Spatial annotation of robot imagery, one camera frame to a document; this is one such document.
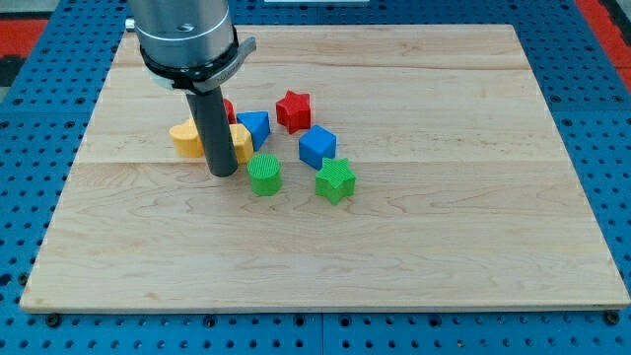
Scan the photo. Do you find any red block behind rod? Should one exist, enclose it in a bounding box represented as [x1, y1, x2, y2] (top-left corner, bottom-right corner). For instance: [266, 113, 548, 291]
[223, 99, 237, 124]

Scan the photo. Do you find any red star block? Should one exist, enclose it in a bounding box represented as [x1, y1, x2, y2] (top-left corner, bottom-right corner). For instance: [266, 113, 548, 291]
[275, 91, 312, 134]

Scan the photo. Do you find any green cylinder block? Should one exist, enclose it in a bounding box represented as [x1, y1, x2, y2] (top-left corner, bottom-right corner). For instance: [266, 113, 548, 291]
[246, 154, 282, 196]

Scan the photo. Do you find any yellow heart block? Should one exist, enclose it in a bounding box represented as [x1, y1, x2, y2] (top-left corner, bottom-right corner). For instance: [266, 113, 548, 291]
[169, 118, 204, 158]

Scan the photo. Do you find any green star block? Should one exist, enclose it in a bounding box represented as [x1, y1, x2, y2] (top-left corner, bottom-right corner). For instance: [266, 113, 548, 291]
[315, 158, 356, 205]

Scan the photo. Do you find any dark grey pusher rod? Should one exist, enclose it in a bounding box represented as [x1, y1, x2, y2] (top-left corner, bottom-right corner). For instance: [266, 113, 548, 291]
[186, 87, 238, 178]

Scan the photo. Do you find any wooden board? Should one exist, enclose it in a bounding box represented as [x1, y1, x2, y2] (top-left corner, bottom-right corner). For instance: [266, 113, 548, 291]
[20, 25, 630, 314]

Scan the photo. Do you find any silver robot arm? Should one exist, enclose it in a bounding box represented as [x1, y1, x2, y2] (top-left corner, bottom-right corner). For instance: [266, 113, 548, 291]
[128, 0, 236, 68]

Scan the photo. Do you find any blue triangle block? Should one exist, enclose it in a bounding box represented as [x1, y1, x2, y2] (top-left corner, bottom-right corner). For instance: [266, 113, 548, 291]
[237, 111, 270, 151]

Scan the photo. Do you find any blue cube block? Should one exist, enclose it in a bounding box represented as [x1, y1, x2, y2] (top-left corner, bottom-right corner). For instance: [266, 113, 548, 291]
[299, 125, 337, 171]

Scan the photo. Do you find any yellow block right of rod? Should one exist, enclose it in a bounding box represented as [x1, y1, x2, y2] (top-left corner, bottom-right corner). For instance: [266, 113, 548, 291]
[230, 123, 254, 165]

